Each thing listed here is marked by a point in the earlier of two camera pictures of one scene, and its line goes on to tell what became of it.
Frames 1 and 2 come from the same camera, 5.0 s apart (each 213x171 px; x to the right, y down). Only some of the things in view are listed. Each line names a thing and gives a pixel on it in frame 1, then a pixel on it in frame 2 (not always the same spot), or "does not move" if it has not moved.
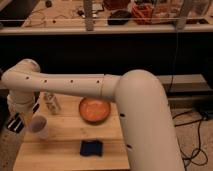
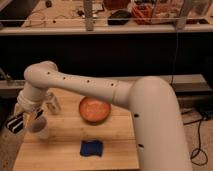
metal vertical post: [89, 22] does not move
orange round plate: [94, 110] does not move
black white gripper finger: [16, 124] does not move
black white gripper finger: [36, 106] → [38, 115]
